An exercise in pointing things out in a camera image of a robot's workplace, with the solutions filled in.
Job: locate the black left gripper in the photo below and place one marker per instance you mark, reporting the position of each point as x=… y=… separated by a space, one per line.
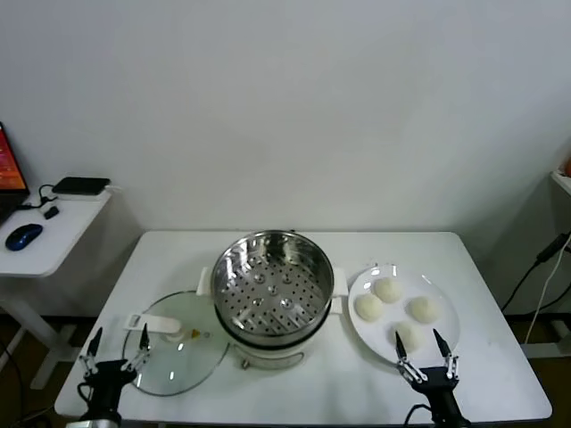
x=109 y=379

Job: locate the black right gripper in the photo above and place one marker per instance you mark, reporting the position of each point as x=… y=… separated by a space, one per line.
x=437 y=383

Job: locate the white steamed baozi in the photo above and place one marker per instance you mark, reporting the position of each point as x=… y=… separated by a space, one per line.
x=411 y=335
x=387 y=290
x=369 y=307
x=424 y=309

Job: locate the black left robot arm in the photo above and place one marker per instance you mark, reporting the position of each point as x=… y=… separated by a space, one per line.
x=103 y=417

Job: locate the stainless steel steamer basket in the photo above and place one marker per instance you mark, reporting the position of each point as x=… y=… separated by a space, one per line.
x=272 y=290

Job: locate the white round plate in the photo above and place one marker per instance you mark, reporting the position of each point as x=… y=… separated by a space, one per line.
x=397 y=352

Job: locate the round glass pot lid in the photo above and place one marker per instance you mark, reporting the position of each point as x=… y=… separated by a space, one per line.
x=183 y=365

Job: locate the white side desk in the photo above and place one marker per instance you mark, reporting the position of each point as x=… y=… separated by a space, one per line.
x=44 y=249

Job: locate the blue computer mouse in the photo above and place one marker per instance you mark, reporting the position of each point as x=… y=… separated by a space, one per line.
x=23 y=235

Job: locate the white electric pot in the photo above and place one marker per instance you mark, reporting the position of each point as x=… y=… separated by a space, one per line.
x=267 y=354

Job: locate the black flat hard drive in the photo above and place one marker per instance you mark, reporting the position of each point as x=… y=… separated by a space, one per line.
x=81 y=184

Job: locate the black laptop red screen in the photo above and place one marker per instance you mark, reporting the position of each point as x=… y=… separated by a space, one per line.
x=9 y=169

